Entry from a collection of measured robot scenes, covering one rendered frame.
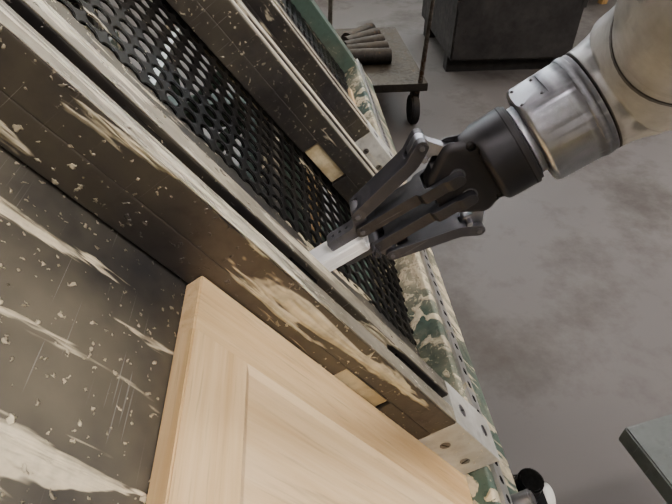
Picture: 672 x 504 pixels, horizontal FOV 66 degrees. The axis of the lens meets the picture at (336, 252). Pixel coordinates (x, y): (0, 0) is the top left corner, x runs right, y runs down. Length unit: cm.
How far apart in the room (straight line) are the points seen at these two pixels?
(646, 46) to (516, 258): 222
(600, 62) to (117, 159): 35
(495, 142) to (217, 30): 50
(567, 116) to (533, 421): 159
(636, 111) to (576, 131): 4
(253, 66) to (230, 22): 7
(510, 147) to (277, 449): 30
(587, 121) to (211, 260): 31
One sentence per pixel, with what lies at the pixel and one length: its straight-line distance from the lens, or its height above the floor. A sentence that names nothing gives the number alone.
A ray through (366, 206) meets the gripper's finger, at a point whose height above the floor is 130.
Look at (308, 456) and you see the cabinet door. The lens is 45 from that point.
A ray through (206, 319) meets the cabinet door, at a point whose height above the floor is 128.
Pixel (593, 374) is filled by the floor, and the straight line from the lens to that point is 217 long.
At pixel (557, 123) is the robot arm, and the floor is 139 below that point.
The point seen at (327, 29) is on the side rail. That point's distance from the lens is 185.
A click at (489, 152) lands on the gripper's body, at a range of 45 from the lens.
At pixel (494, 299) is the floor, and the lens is 230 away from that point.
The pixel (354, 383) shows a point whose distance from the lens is 56.
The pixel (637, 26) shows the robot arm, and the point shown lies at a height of 149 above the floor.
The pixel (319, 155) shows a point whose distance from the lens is 91.
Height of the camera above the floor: 157
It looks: 40 degrees down
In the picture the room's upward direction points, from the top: straight up
